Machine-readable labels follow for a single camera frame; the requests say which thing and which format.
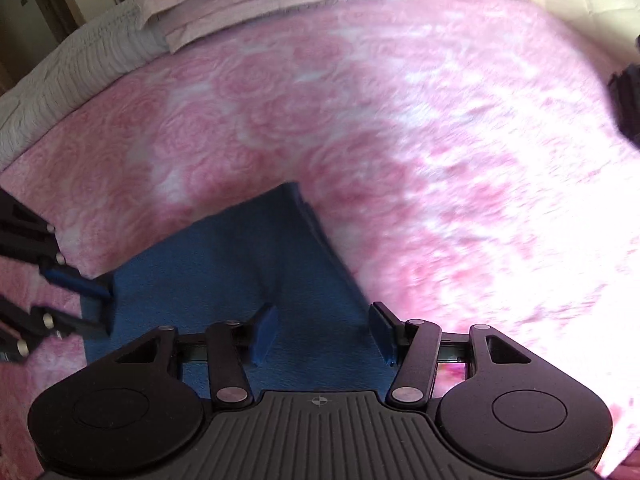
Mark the white ribbed quilt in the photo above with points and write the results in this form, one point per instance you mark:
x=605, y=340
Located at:
x=75, y=65

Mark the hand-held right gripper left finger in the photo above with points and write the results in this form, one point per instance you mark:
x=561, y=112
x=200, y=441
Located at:
x=265, y=334

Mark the blue garment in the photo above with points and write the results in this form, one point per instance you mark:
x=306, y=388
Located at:
x=225, y=260

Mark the dark object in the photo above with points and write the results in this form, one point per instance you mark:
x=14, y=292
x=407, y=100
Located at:
x=627, y=105

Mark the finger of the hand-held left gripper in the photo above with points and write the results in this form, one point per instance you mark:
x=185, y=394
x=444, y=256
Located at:
x=50, y=321
x=75, y=281

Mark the pink floral blanket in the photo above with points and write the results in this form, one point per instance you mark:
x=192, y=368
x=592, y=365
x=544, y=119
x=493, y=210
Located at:
x=400, y=135

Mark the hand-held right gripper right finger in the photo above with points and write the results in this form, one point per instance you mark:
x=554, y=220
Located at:
x=382, y=334

